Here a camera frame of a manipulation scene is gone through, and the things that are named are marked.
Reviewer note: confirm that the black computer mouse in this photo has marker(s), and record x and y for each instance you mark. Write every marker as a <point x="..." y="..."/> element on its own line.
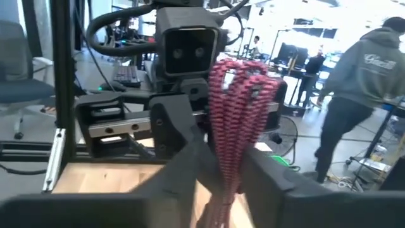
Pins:
<point x="110" y="86"/>

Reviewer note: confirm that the black floor fan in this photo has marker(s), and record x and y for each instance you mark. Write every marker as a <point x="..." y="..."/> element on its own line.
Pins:
<point x="276" y="138"/>

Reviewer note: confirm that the black keyboard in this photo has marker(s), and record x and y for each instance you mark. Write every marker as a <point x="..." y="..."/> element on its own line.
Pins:
<point x="126" y="75"/>

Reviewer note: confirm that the blue office chair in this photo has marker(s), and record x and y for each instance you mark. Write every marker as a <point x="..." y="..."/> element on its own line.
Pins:
<point x="19" y="92"/>

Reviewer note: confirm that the person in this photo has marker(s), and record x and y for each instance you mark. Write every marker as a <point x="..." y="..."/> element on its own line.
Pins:
<point x="313" y="65"/>
<point x="364" y="73"/>
<point x="255" y="47"/>

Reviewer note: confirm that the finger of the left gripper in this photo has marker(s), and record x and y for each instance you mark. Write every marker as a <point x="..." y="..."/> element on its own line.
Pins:
<point x="171" y="126"/>
<point x="279" y="101"/>

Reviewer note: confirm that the silver aluminium bracket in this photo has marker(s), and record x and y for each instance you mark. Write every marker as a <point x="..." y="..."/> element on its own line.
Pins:
<point x="54" y="161"/>

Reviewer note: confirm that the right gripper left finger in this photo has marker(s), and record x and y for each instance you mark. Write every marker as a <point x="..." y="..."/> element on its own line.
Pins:
<point x="95" y="210"/>

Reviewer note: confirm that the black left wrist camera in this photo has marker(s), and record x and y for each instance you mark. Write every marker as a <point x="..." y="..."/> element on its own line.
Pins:
<point x="190" y="47"/>

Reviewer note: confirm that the black aluminium table frame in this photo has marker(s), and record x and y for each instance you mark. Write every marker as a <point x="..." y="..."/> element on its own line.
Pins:
<point x="63" y="79"/>

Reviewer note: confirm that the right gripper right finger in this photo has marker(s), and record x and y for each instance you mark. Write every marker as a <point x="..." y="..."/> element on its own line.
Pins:
<point x="316" y="210"/>

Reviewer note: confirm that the black rolling stand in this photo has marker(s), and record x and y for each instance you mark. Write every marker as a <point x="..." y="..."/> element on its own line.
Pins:
<point x="378" y="139"/>

